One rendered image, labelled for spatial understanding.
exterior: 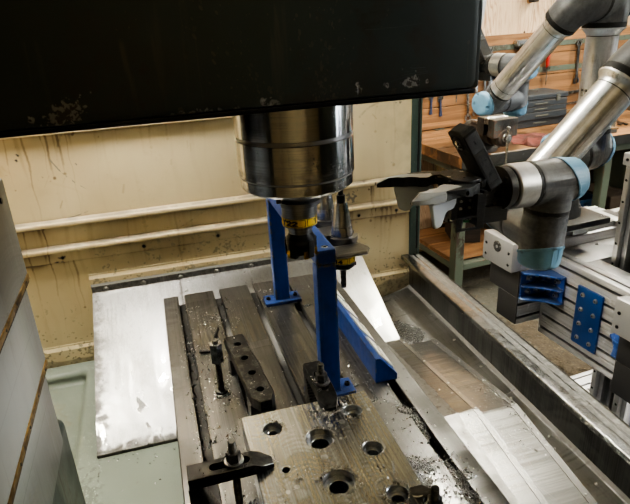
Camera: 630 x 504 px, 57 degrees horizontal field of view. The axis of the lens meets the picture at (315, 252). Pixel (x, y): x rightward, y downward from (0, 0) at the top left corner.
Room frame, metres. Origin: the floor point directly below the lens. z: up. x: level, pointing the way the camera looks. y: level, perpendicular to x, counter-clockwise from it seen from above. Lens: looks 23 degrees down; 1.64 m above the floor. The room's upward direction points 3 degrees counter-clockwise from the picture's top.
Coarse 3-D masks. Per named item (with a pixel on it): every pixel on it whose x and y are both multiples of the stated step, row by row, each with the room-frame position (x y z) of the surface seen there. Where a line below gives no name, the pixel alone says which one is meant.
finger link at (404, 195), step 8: (392, 176) 0.89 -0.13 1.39; (400, 176) 0.89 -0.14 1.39; (408, 176) 0.89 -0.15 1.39; (416, 176) 0.89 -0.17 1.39; (424, 176) 0.89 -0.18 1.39; (432, 176) 0.89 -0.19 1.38; (384, 184) 0.88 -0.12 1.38; (392, 184) 0.88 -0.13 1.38; (400, 184) 0.88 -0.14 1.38; (408, 184) 0.88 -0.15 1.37; (416, 184) 0.88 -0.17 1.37; (424, 184) 0.88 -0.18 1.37; (400, 192) 0.89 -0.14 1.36; (408, 192) 0.89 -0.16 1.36; (416, 192) 0.89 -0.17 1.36; (400, 200) 0.89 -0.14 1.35; (408, 200) 0.89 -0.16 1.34; (400, 208) 0.89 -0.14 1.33; (408, 208) 0.89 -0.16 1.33
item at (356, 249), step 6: (336, 246) 1.02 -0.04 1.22; (342, 246) 1.02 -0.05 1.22; (348, 246) 1.02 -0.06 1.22; (354, 246) 1.02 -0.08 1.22; (360, 246) 1.02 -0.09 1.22; (366, 246) 1.02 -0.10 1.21; (336, 252) 0.99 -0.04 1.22; (342, 252) 0.99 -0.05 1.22; (348, 252) 0.99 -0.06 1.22; (354, 252) 0.99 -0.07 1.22; (360, 252) 0.99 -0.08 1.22; (366, 252) 0.99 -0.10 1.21; (336, 258) 0.98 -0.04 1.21; (342, 258) 0.98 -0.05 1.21
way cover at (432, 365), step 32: (416, 352) 1.40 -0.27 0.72; (448, 352) 1.41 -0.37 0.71; (448, 384) 1.21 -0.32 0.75; (448, 416) 1.07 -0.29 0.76; (480, 416) 1.06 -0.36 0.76; (512, 416) 1.08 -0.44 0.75; (480, 448) 0.97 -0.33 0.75; (512, 448) 0.99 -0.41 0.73; (544, 448) 0.98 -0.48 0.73; (512, 480) 0.89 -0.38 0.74; (544, 480) 0.90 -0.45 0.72; (576, 480) 0.90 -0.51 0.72
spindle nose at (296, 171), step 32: (256, 128) 0.71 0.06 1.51; (288, 128) 0.70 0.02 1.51; (320, 128) 0.71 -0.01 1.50; (352, 128) 0.76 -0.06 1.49; (256, 160) 0.72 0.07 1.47; (288, 160) 0.70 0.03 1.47; (320, 160) 0.71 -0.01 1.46; (352, 160) 0.75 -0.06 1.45; (256, 192) 0.72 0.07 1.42; (288, 192) 0.70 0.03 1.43; (320, 192) 0.71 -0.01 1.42
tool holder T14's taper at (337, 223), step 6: (336, 204) 1.05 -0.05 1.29; (342, 204) 1.05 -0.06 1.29; (336, 210) 1.05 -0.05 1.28; (342, 210) 1.05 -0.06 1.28; (348, 210) 1.06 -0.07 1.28; (336, 216) 1.05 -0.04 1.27; (342, 216) 1.05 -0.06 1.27; (348, 216) 1.05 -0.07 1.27; (336, 222) 1.05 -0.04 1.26; (342, 222) 1.05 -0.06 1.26; (348, 222) 1.05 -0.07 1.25; (336, 228) 1.05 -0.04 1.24; (342, 228) 1.04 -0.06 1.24; (348, 228) 1.05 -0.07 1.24; (336, 234) 1.05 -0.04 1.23; (342, 234) 1.04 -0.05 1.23; (348, 234) 1.05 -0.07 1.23
